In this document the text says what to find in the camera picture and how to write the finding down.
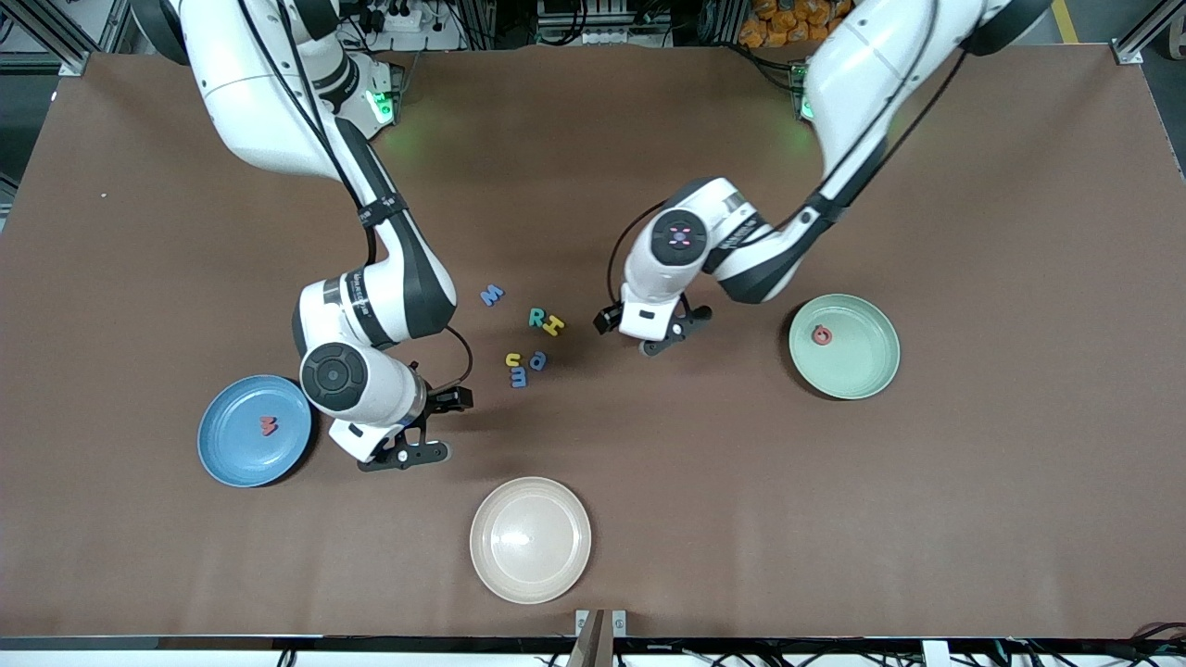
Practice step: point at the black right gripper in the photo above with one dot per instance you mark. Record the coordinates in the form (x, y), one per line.
(443, 400)

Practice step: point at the teal capital letter R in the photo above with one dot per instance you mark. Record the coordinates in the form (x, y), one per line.
(536, 318)

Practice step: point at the red lowercase letter w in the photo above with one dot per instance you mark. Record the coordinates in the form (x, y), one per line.
(269, 425)

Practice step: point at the beige plate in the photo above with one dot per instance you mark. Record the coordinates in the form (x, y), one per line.
(530, 540)

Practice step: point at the bag of orange fruit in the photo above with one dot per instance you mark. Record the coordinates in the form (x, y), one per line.
(774, 23)

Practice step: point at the red capital letter Q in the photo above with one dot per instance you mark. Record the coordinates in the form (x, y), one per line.
(815, 331)

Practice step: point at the blue plate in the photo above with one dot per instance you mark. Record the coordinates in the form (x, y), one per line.
(241, 454)

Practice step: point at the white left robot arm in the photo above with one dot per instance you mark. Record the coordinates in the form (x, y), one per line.
(871, 74)

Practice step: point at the white power strip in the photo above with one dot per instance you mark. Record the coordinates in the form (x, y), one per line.
(398, 18)

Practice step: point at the blue lowercase letter m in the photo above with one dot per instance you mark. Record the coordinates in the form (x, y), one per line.
(519, 378)

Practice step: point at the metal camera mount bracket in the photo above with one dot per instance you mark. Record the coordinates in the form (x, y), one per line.
(598, 639)

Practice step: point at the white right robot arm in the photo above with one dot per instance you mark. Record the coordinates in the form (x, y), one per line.
(259, 111)

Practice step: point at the blue capital letter M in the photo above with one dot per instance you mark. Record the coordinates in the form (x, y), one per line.
(492, 295)

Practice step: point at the blue lowercase letter a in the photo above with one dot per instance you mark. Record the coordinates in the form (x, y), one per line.
(543, 363)

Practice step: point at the green plate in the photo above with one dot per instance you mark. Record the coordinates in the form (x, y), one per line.
(857, 366)

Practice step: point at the aluminium frame profile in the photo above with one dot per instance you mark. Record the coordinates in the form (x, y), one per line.
(1129, 54)
(74, 65)

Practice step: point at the yellow capital letter H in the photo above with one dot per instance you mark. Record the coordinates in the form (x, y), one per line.
(554, 325)

